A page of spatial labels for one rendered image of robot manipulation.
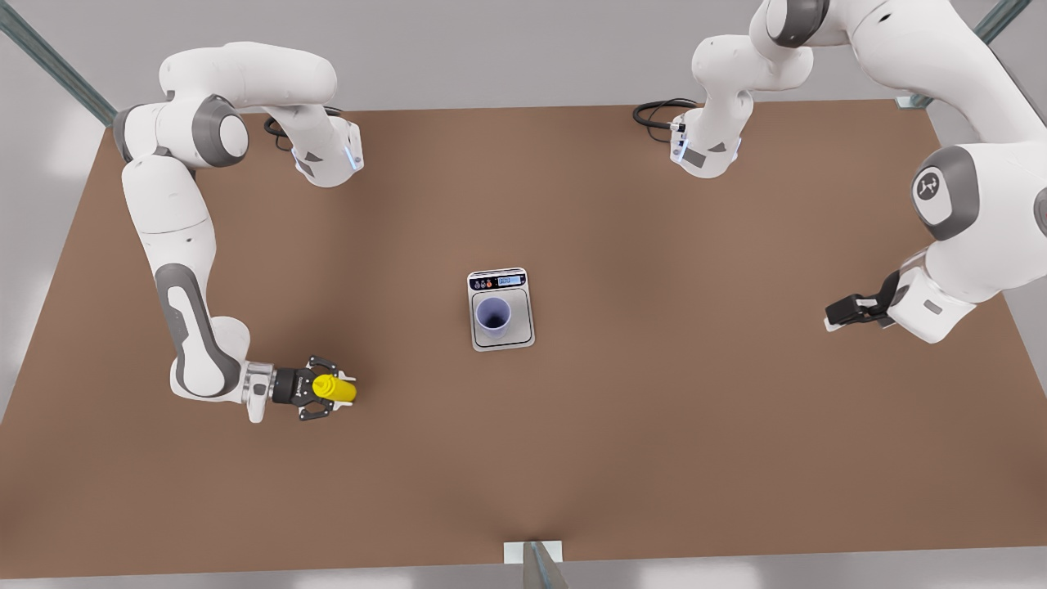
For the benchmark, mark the yellow sauce bottle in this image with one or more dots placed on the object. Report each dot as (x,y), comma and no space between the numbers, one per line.
(335,388)

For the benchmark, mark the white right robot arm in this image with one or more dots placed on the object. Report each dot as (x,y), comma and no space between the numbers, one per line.
(181,245)

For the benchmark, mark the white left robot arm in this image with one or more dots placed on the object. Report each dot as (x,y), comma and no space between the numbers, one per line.
(973,196)

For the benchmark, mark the pale purple cup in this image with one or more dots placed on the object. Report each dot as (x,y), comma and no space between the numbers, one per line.
(494,317)

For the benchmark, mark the silver digital kitchen scale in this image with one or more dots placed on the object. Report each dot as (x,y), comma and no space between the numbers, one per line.
(523,327)

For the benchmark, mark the silver frame post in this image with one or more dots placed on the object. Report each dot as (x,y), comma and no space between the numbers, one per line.
(541,566)
(57,65)
(994,20)

